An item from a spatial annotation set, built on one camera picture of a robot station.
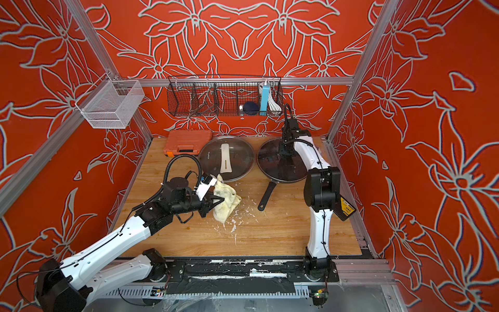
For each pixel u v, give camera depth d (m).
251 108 0.96
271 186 0.89
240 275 0.73
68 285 0.38
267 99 0.88
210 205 0.63
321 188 0.57
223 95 1.01
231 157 0.93
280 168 1.00
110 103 0.91
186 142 1.10
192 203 0.62
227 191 0.68
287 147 0.71
